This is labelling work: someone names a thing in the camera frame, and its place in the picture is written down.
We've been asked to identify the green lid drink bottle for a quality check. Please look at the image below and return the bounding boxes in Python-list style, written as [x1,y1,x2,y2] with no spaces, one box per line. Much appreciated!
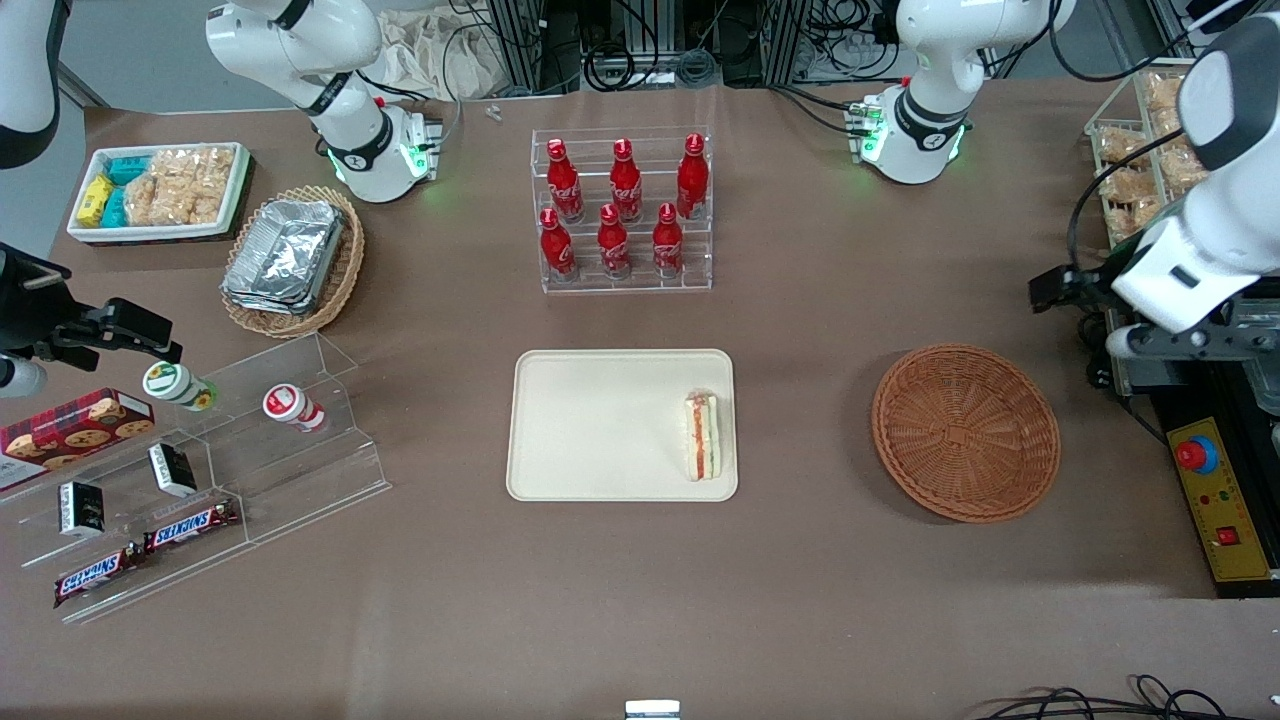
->
[142,360,218,413]

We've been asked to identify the clear acrylic step display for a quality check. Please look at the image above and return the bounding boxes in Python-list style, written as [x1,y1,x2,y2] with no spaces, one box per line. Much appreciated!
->
[0,332,393,626]

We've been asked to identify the black floor cables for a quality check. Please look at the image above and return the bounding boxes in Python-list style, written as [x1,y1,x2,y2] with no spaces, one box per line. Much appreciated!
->
[985,675,1280,720]

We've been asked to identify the grey left wrist camera bracket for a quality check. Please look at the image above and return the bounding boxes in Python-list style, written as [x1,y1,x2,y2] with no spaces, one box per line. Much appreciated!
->
[1106,318,1280,363]

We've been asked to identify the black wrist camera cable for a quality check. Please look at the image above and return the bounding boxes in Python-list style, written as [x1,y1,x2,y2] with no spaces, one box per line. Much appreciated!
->
[1064,130,1201,276]

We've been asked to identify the clear bag of rice crackers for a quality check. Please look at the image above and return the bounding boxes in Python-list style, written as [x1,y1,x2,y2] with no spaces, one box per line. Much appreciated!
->
[125,147,236,227]

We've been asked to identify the stack of foil trays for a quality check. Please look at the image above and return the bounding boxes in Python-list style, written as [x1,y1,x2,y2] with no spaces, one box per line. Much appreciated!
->
[222,198,346,316]

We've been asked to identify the beige plastic tray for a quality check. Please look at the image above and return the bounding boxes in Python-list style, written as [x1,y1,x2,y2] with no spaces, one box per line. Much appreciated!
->
[506,349,739,503]

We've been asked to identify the white rectangular snack tray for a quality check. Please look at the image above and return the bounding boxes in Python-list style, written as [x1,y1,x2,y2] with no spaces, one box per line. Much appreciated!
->
[66,142,251,245]

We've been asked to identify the red cola bottle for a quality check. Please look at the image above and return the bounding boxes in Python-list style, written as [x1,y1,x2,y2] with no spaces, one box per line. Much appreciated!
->
[652,203,684,278]
[597,203,633,279]
[546,138,585,223]
[609,138,643,223]
[676,133,710,221]
[539,207,578,281]

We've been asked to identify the small black white box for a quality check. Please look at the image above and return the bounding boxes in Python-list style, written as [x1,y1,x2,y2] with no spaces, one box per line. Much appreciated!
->
[148,443,198,498]
[57,481,107,539]

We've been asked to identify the oval light wicker basket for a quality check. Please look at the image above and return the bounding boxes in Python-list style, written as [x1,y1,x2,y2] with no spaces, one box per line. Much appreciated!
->
[219,185,366,339]

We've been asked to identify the clear acrylic bottle rack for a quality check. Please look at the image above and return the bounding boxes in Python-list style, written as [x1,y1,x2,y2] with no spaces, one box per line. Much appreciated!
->
[530,127,714,295]

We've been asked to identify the red tartan cookie box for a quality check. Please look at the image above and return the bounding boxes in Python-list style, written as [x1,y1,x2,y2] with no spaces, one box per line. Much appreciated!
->
[0,388,156,491]

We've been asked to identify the black equipment stand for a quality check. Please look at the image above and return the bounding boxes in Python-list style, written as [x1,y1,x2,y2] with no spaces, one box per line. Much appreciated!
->
[1085,300,1280,601]

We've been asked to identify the grey metal box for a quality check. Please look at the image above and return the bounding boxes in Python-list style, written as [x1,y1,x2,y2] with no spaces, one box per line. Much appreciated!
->
[1108,355,1156,398]

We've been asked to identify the red lid drink bottle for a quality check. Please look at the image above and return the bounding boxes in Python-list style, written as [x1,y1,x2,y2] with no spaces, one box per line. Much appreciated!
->
[262,384,328,434]

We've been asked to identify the triangular sandwich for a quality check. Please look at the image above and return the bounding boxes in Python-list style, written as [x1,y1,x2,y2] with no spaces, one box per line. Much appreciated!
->
[684,392,722,484]

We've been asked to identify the beige crumpled cloth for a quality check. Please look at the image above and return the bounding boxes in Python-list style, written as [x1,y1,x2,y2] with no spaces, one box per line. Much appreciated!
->
[375,10,521,101]

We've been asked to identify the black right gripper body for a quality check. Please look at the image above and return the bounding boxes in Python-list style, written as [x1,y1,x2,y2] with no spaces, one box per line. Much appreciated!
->
[0,245,73,353]

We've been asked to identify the yellow emergency stop box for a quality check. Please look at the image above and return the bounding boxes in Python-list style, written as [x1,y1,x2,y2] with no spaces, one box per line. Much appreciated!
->
[1167,417,1276,584]

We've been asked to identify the brown Snickers bar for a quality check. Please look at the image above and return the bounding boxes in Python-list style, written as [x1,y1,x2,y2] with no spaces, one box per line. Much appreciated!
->
[143,498,241,554]
[53,545,146,609]

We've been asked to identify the clear plastic container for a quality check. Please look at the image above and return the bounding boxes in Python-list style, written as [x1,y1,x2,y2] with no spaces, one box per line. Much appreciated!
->
[1225,300,1280,416]

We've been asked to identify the yellow snack packet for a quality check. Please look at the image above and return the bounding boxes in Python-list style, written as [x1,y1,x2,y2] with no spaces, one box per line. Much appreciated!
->
[78,175,114,228]

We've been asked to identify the round brown wicker basket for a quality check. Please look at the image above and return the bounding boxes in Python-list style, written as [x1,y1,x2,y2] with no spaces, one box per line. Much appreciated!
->
[871,344,1062,524]

